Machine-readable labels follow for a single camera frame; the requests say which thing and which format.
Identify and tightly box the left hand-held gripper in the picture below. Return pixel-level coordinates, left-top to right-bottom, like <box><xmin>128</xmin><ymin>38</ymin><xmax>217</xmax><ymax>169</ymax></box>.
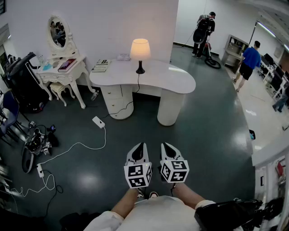
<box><xmin>123</xmin><ymin>142</ymin><xmax>153</xmax><ymax>189</ymax></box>

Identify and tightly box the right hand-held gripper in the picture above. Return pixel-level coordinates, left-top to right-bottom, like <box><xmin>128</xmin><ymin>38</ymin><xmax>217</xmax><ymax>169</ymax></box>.
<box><xmin>159</xmin><ymin>142</ymin><xmax>190</xmax><ymax>184</ymax></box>

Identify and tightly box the table lamp with cream shade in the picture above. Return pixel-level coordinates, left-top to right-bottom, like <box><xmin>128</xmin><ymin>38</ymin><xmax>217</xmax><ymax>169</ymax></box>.
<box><xmin>129</xmin><ymin>38</ymin><xmax>151</xmax><ymax>74</ymax></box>

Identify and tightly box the black shoulder bag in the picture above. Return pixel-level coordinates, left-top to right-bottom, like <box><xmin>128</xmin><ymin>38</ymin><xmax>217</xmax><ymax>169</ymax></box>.
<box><xmin>195</xmin><ymin>198</ymin><xmax>264</xmax><ymax>231</ymax></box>

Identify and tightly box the person's left forearm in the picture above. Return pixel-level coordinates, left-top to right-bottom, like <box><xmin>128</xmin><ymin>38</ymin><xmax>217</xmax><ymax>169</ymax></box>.
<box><xmin>110</xmin><ymin>187</ymin><xmax>145</xmax><ymax>219</ymax></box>

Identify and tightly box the person's right forearm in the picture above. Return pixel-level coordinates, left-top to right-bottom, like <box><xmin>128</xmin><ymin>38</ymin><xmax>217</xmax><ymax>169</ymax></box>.
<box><xmin>172</xmin><ymin>182</ymin><xmax>206</xmax><ymax>210</ymax></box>

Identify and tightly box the large white power strip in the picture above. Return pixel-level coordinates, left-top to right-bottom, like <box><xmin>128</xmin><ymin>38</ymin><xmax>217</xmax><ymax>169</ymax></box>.
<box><xmin>92</xmin><ymin>115</ymin><xmax>106</xmax><ymax>129</ymax></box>

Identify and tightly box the person's white shirt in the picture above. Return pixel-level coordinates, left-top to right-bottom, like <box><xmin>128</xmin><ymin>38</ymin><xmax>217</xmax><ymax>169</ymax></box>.
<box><xmin>83</xmin><ymin>195</ymin><xmax>244</xmax><ymax>231</ymax></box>

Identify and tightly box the white curved vanity desk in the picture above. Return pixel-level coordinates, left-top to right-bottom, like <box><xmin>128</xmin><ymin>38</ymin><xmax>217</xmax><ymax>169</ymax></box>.
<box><xmin>89</xmin><ymin>58</ymin><xmax>196</xmax><ymax>127</ymax></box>

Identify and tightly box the thick paperback book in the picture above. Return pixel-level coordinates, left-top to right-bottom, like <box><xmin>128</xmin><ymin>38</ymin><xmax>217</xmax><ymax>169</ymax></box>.
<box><xmin>91</xmin><ymin>59</ymin><xmax>112</xmax><ymax>73</ymax></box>

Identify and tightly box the white storage rack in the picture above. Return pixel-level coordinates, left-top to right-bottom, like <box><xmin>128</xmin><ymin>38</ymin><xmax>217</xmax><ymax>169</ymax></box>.
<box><xmin>252</xmin><ymin>146</ymin><xmax>289</xmax><ymax>231</ymax></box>

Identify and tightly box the white carved dressing table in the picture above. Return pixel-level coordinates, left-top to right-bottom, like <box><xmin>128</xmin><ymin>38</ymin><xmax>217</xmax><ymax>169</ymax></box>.
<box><xmin>36</xmin><ymin>55</ymin><xmax>97</xmax><ymax>110</ymax></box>

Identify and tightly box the white carved stool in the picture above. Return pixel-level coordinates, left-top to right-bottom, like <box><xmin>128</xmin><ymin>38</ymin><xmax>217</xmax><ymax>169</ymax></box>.
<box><xmin>49</xmin><ymin>82</ymin><xmax>75</xmax><ymax>107</ymax></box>

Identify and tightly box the red hardcover book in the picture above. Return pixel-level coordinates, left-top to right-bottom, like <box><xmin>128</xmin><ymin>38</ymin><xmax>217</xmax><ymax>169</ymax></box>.
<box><xmin>57</xmin><ymin>58</ymin><xmax>78</xmax><ymax>73</ymax></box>

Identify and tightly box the grey shelf cabinet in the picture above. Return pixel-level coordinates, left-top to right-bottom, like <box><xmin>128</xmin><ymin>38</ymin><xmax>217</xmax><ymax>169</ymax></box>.
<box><xmin>221</xmin><ymin>34</ymin><xmax>249</xmax><ymax>68</ymax></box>

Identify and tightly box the row of office desks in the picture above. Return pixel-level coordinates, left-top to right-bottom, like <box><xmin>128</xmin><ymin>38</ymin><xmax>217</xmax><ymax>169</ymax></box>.
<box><xmin>258</xmin><ymin>53</ymin><xmax>289</xmax><ymax>100</ymax></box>

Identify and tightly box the large black case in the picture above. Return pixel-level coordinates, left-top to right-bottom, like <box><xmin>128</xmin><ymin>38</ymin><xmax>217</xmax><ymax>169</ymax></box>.
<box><xmin>2</xmin><ymin>51</ymin><xmax>49</xmax><ymax>113</ymax></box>

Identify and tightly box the blue chair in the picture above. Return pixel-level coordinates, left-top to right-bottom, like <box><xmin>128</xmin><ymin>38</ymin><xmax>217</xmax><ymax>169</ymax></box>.
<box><xmin>0</xmin><ymin>90</ymin><xmax>30</xmax><ymax>145</ymax></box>

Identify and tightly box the oval white framed mirror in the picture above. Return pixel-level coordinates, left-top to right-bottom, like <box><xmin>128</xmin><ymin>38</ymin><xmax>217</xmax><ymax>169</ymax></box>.
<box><xmin>47</xmin><ymin>14</ymin><xmax>80</xmax><ymax>60</ymax></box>

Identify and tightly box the long white power cable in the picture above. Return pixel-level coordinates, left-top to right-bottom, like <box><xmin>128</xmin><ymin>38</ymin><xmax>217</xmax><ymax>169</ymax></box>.
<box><xmin>40</xmin><ymin>126</ymin><xmax>107</xmax><ymax>165</ymax></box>

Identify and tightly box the black lamp cable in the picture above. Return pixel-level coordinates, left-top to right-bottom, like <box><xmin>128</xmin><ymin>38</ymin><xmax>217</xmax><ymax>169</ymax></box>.
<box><xmin>99</xmin><ymin>73</ymin><xmax>140</xmax><ymax>120</ymax></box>

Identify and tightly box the black floor cable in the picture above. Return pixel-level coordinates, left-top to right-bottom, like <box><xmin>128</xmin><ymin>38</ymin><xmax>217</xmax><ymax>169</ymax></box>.
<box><xmin>42</xmin><ymin>169</ymin><xmax>64</xmax><ymax>217</ymax></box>

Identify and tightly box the wavy white cable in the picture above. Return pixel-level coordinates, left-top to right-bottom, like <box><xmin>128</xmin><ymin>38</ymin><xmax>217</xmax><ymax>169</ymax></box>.
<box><xmin>10</xmin><ymin>173</ymin><xmax>56</xmax><ymax>199</ymax></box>

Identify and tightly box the pile of black gear cables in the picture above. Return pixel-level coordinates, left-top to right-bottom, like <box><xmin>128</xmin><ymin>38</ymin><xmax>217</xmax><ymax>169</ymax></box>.
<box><xmin>21</xmin><ymin>124</ymin><xmax>60</xmax><ymax>174</ymax></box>

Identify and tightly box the red vacuum cleaner with hose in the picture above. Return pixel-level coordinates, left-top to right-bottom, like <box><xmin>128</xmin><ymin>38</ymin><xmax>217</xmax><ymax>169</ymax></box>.
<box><xmin>202</xmin><ymin>36</ymin><xmax>222</xmax><ymax>69</ymax></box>

